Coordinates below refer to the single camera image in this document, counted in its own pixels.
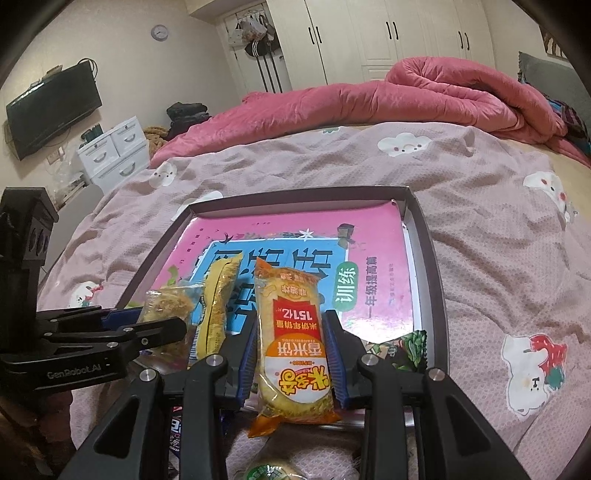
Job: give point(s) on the clear wrapped pastry packet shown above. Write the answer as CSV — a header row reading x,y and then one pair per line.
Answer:
x,y
272,473

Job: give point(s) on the shallow cardboard box tray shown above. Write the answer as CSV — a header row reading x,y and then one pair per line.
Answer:
x,y
300,203

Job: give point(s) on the pink book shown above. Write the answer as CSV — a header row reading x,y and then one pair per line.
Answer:
x,y
369,240

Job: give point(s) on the patterned hanging bag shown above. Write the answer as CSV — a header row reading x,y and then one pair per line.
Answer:
x,y
254,27

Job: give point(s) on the white hanging bag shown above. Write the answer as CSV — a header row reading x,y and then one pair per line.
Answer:
x,y
237,34

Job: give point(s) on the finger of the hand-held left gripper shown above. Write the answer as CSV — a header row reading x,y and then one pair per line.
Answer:
x,y
120,317
161,330

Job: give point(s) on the black flat television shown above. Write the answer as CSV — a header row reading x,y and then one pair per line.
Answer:
x,y
51,110

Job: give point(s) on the grey quilted headboard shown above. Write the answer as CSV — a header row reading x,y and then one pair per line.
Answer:
x,y
545,74

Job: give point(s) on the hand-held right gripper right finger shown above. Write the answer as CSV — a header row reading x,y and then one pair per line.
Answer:
x,y
336,378

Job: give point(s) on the dark clothes pile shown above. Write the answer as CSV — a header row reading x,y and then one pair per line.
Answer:
x,y
184,115

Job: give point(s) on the wall picture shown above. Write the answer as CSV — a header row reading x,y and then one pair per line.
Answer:
x,y
551,44

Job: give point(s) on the green pea snack packet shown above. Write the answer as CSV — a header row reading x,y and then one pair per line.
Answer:
x,y
411,346

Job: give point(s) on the orange rice cracker packet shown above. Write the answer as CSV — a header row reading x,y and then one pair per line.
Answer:
x,y
291,350

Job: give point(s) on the dark blue candy wrapper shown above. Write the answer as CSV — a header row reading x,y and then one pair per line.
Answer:
x,y
175,429

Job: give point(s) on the beige fluffy cloth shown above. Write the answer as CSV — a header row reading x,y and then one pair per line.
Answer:
x,y
154,136

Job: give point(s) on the yellow snack packet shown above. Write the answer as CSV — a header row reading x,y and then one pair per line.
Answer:
x,y
217,314

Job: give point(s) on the clear yellowish snack packet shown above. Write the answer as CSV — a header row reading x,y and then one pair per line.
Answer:
x,y
166,304

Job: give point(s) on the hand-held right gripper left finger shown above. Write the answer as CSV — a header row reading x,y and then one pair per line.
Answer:
x,y
247,364

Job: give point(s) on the white drawer cabinet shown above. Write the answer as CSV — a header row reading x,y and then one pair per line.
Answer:
x,y
115,152

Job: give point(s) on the colourful clothes pile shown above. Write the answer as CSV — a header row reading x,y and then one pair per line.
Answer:
x,y
570,117

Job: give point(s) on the white wardrobe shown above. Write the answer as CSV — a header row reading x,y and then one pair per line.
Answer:
x,y
415,27

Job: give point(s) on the pink quilt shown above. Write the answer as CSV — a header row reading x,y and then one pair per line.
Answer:
x,y
369,101

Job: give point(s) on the beige bed sheet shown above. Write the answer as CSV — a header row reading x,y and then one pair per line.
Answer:
x,y
545,152

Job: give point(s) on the person's left forearm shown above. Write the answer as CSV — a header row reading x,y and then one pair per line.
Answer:
x,y
27,438

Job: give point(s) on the black striped hanging garment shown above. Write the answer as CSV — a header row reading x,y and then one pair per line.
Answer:
x,y
263,50

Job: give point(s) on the round wall clock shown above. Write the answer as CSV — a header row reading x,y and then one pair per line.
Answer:
x,y
159,33

